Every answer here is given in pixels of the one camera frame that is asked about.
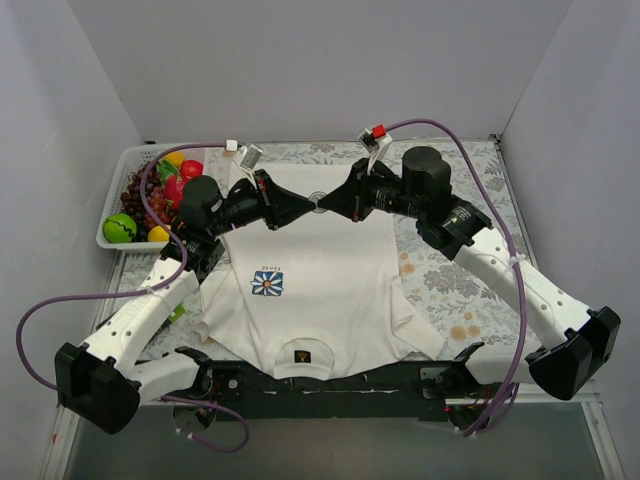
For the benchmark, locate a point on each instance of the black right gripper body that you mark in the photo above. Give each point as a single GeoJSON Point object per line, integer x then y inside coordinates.
{"type": "Point", "coordinates": [360, 190]}

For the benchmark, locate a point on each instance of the yellow lemon toy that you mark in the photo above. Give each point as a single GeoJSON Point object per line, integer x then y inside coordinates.
{"type": "Point", "coordinates": [159, 234]}

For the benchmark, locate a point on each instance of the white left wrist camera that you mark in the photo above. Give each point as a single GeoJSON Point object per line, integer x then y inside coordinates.
{"type": "Point", "coordinates": [245, 157]}

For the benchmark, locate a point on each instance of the floral tablecloth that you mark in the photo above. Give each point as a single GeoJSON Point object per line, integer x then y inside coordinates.
{"type": "Point", "coordinates": [458, 304]}

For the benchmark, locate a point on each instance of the white plastic basket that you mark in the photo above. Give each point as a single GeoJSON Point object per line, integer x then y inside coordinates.
{"type": "Point", "coordinates": [126, 193]}

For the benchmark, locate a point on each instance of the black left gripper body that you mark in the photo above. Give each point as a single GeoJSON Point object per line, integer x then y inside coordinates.
{"type": "Point", "coordinates": [268, 200]}

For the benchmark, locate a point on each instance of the round shiny brooch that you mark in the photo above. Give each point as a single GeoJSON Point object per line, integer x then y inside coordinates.
{"type": "Point", "coordinates": [316, 198]}

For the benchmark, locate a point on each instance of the white t-shirt with flower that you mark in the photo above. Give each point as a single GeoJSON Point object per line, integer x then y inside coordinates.
{"type": "Point", "coordinates": [320, 298]}

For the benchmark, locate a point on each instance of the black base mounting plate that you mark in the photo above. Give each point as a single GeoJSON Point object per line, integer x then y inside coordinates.
{"type": "Point", "coordinates": [406, 389]}

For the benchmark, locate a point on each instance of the green watermelon toy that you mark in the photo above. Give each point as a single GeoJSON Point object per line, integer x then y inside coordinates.
{"type": "Point", "coordinates": [119, 228]}

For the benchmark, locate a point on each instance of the red dragon fruit toy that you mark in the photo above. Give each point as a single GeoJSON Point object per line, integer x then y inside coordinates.
{"type": "Point", "coordinates": [173, 190]}

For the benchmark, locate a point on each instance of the black green package box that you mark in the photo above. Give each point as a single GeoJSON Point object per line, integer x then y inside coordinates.
{"type": "Point", "coordinates": [177, 313]}

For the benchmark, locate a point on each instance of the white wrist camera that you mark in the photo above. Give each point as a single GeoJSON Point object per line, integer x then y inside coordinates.
{"type": "Point", "coordinates": [376, 140]}
{"type": "Point", "coordinates": [245, 157]}

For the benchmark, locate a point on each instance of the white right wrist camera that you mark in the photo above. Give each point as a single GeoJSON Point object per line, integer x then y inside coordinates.
{"type": "Point", "coordinates": [376, 140]}

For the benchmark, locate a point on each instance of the orange fruit toy top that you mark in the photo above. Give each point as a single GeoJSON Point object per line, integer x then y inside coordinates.
{"type": "Point", "coordinates": [174, 158]}

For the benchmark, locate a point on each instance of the red apple toy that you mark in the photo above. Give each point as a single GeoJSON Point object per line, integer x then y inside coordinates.
{"type": "Point", "coordinates": [190, 169]}

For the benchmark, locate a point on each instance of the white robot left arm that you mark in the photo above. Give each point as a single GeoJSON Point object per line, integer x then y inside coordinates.
{"type": "Point", "coordinates": [102, 379]}

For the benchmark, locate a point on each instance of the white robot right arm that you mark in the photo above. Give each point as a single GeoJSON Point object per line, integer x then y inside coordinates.
{"type": "Point", "coordinates": [575, 341]}

